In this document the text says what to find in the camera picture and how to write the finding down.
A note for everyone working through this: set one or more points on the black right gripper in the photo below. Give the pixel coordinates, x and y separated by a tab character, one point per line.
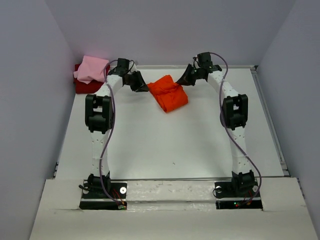
185	79

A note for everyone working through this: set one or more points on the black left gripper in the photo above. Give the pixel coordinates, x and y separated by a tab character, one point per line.
140	86

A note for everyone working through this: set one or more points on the orange t shirt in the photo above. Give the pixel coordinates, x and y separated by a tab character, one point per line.
169	95

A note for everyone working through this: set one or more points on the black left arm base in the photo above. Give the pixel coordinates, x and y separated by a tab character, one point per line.
98	200

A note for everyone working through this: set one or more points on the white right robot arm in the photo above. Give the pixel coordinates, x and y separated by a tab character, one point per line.
233	117

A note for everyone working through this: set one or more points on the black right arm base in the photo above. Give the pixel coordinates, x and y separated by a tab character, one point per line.
228	199

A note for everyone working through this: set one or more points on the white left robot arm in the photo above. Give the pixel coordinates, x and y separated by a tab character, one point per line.
100	117

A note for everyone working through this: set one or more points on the dark red folded t shirt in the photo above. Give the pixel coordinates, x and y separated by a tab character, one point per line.
82	88

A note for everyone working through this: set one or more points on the pink folded t shirt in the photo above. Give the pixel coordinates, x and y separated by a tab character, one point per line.
91	69

